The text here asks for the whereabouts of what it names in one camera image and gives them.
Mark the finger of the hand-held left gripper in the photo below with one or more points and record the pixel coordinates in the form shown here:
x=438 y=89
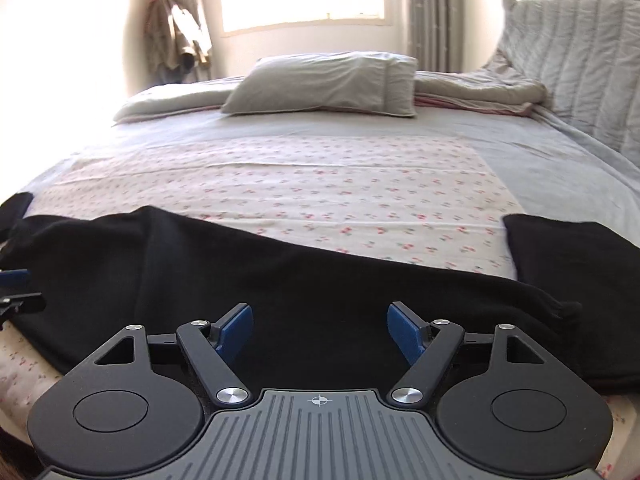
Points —
x=12 y=277
x=22 y=304

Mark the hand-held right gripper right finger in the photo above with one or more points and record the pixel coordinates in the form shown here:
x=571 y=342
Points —
x=406 y=332

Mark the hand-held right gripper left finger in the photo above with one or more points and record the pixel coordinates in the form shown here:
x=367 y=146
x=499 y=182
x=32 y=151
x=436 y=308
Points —
x=232 y=332

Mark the black pants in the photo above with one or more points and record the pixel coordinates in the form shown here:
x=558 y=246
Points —
x=280 y=290

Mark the cherry print bed sheet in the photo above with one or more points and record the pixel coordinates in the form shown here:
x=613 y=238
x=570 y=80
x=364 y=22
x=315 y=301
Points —
x=300 y=190

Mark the folded black cloth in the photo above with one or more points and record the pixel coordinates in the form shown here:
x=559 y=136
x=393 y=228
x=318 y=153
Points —
x=585 y=270

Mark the grey bed sheet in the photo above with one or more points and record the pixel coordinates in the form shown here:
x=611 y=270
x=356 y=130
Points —
x=550 y=175

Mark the flat grey pillow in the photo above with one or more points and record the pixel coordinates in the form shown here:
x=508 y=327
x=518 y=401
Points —
x=170 y=100

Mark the folded grey quilt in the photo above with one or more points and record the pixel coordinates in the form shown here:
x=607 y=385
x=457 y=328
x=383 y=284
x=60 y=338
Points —
x=475 y=92

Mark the hanging clothes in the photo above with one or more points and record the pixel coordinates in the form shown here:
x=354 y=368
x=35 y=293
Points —
x=172 y=35

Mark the grey quilted headboard cover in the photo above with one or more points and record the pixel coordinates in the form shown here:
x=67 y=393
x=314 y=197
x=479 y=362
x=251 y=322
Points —
x=575 y=60

